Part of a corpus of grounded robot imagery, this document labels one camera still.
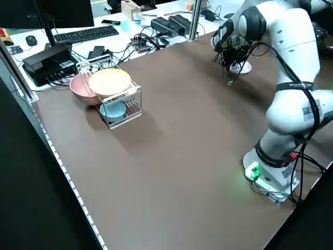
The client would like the wooden block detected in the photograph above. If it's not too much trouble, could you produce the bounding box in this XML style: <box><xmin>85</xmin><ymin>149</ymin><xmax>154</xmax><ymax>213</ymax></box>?
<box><xmin>121</xmin><ymin>0</ymin><xmax>142</xmax><ymax>19</ymax></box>

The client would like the black electronics box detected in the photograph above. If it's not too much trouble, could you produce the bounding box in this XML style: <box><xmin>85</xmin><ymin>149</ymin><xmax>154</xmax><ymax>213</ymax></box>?
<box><xmin>22</xmin><ymin>43</ymin><xmax>79</xmax><ymax>88</ymax></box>

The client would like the usb hub with plugs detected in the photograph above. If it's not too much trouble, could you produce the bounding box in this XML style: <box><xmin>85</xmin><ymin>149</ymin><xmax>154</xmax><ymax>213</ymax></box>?
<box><xmin>131</xmin><ymin>35</ymin><xmax>152</xmax><ymax>54</ymax></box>

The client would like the large black power adapter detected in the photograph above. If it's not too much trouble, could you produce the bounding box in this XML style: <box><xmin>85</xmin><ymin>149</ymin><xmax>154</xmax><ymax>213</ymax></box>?
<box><xmin>168</xmin><ymin>15</ymin><xmax>193</xmax><ymax>36</ymax></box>
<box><xmin>150</xmin><ymin>17</ymin><xmax>175</xmax><ymax>38</ymax></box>

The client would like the silver wire dish rack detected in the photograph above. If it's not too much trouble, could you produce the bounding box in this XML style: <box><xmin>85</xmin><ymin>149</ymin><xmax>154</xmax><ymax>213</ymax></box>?
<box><xmin>75</xmin><ymin>54</ymin><xmax>143</xmax><ymax>130</ymax></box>

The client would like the small black power adapter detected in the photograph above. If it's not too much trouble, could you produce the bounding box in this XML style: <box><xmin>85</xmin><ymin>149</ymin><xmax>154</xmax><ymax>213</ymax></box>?
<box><xmin>204</xmin><ymin>9</ymin><xmax>217</xmax><ymax>22</ymax></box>
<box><xmin>87</xmin><ymin>45</ymin><xmax>106</xmax><ymax>59</ymax></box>

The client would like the pink plate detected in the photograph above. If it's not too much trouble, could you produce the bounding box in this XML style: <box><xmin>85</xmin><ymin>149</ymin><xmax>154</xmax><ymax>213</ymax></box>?
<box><xmin>228</xmin><ymin>62</ymin><xmax>252</xmax><ymax>76</ymax></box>

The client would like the steel pot with glass lid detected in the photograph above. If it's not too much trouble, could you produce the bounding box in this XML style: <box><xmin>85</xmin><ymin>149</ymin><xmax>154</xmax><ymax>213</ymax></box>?
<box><xmin>313</xmin><ymin>23</ymin><xmax>329</xmax><ymax>40</ymax></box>

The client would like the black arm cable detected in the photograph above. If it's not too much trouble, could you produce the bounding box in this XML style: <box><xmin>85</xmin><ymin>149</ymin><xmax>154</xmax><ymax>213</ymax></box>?
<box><xmin>213</xmin><ymin>26</ymin><xmax>327</xmax><ymax>209</ymax></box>

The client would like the large pink bowl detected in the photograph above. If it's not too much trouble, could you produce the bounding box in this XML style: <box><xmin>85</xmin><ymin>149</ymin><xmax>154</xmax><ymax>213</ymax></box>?
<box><xmin>69</xmin><ymin>72</ymin><xmax>105</xmax><ymax>106</ymax></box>

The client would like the blue bowl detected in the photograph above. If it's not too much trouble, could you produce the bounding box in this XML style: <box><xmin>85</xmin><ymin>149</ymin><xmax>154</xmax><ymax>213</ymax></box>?
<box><xmin>99</xmin><ymin>101</ymin><xmax>127</xmax><ymax>123</ymax></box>

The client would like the aluminium frame rail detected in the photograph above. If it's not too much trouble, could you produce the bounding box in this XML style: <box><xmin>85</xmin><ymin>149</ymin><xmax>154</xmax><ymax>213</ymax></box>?
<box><xmin>0</xmin><ymin>39</ymin><xmax>40</xmax><ymax>103</ymax></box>

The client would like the black keyboard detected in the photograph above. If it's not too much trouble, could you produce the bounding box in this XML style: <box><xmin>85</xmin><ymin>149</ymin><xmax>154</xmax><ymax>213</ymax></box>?
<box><xmin>53</xmin><ymin>25</ymin><xmax>120</xmax><ymax>45</ymax></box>

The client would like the aluminium camera post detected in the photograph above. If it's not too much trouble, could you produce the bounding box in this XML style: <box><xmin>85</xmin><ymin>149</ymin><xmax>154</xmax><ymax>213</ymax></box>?
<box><xmin>188</xmin><ymin>0</ymin><xmax>203</xmax><ymax>42</ymax></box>

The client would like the yellow plate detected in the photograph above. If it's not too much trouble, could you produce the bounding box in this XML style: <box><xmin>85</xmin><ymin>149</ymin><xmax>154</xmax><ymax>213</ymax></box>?
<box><xmin>88</xmin><ymin>68</ymin><xmax>132</xmax><ymax>96</ymax></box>

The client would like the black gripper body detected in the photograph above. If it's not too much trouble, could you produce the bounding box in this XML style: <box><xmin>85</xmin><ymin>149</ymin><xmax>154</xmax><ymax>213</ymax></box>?
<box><xmin>236</xmin><ymin>45</ymin><xmax>251</xmax><ymax>63</ymax></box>
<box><xmin>221</xmin><ymin>48</ymin><xmax>236</xmax><ymax>67</ymax></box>

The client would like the blue translucent cup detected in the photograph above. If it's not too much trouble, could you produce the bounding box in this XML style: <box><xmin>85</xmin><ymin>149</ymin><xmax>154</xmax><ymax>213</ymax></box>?
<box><xmin>120</xmin><ymin>17</ymin><xmax>131</xmax><ymax>33</ymax></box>

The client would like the black computer monitor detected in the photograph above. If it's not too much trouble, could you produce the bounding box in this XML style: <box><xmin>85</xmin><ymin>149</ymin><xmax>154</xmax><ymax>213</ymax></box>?
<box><xmin>0</xmin><ymin>0</ymin><xmax>95</xmax><ymax>52</ymax></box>

